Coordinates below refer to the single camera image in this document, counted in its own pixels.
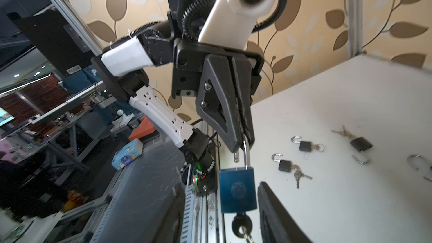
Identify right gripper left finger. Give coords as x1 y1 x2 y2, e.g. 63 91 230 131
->
151 183 186 243

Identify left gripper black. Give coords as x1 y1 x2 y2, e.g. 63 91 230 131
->
172 38 264 153

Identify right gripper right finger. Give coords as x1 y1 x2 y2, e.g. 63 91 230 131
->
257 182 312 243

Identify black head key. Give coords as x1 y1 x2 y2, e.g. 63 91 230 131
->
231 213 254 243

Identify blue padlock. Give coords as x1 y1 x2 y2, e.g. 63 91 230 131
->
219 135 258 213

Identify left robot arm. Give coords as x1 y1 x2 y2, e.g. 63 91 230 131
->
92 0 288 174

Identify black padlock front keys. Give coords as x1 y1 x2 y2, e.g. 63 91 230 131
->
271 154 313 189

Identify black padlock with keys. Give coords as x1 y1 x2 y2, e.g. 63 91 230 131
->
331 126 373 165

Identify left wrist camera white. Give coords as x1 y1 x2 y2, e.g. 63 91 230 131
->
199 0 275 50

